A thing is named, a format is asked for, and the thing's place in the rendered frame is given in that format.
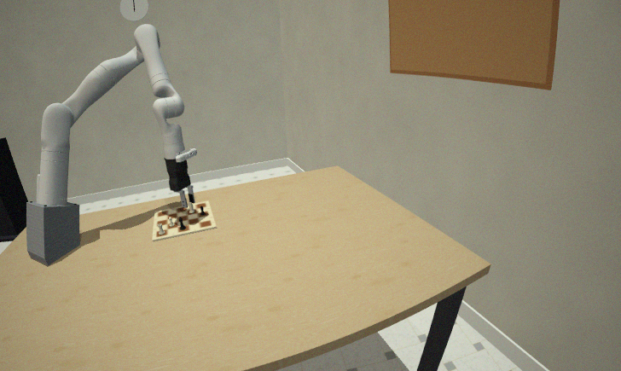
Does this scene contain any brown and cream chessboard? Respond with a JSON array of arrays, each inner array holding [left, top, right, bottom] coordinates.
[[152, 201, 217, 241]]

